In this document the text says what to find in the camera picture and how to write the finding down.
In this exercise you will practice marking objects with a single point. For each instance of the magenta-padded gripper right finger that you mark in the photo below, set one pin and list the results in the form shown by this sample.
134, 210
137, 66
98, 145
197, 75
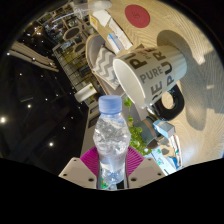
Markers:
146, 171

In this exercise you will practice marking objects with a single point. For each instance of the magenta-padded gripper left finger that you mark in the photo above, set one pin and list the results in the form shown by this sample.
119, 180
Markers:
78, 171

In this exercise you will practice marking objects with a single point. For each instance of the clear blue-capped water bottle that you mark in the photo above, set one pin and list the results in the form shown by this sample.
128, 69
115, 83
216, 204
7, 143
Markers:
111, 136

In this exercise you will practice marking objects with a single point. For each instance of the open colourful magazine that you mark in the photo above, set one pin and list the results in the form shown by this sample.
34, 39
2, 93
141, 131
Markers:
171, 151

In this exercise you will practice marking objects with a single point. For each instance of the green potted plant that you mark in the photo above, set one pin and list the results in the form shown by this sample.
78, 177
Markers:
136, 138

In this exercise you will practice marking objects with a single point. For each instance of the small light blue box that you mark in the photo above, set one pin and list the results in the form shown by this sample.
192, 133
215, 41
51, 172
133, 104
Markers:
164, 129

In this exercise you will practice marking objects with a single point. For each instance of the white round pillar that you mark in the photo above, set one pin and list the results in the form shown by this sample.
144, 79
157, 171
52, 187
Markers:
85, 93

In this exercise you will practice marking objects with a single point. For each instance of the group of ceiling spotlights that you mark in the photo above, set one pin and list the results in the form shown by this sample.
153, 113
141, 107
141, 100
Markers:
3, 119

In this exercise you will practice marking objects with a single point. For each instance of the grey white chevron cushion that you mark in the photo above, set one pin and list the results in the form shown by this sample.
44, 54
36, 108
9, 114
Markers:
105, 66

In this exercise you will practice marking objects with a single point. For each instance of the grey curved sofa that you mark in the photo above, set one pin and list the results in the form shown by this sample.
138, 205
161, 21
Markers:
91, 46

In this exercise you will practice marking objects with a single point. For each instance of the group of oval-back dining chairs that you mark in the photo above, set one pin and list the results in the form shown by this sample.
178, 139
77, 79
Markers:
71, 33

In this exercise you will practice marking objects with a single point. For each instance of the white tissue pack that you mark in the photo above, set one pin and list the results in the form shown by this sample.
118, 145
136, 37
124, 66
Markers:
120, 35

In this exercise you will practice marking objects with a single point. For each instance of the yellow card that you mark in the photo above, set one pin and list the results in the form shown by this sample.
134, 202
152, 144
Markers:
93, 21

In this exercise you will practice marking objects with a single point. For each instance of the flat round red coaster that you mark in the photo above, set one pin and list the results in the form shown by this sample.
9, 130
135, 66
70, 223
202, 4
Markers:
137, 16

